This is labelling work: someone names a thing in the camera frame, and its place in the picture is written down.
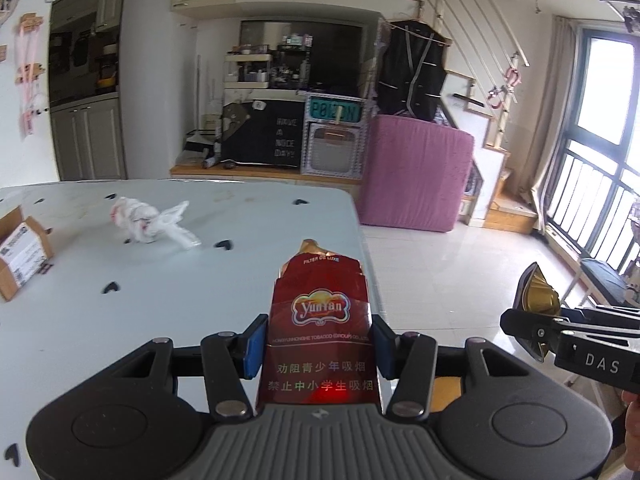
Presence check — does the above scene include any gold foil wrapper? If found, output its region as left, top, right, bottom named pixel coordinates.
left=513, top=262, right=561, bottom=363

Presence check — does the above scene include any red Yunyan cigarette pack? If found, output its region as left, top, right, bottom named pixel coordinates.
left=256, top=238, right=381, bottom=410

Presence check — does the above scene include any right hand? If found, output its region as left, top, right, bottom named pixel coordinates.
left=622, top=391, right=640, bottom=471

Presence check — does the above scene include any balcony window railing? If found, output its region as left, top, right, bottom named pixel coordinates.
left=544, top=29, right=639, bottom=272

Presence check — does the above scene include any white red plastic bag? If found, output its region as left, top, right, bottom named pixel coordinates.
left=111, top=197, right=202, bottom=249

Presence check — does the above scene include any beige curtain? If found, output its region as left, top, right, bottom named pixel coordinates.
left=518, top=16, right=578, bottom=220

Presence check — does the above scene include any pink covered cabinet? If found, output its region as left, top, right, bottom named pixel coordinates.
left=357, top=115, right=474, bottom=233

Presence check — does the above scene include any low wooden tv bench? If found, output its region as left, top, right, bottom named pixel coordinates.
left=169, top=165, right=361, bottom=197

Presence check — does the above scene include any black letter board sign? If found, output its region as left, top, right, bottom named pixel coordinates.
left=221, top=100, right=305, bottom=169

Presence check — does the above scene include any small cardboard box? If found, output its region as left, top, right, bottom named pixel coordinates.
left=1, top=207, right=54, bottom=301

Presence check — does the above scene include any toy oven cardboard box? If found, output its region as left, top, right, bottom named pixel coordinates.
left=300, top=93, right=368, bottom=180

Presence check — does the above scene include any black hanging jacket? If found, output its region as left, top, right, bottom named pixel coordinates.
left=376, top=20, right=450, bottom=122

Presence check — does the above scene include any tall kitchen cabinet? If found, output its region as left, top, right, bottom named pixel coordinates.
left=49, top=0, right=127, bottom=181

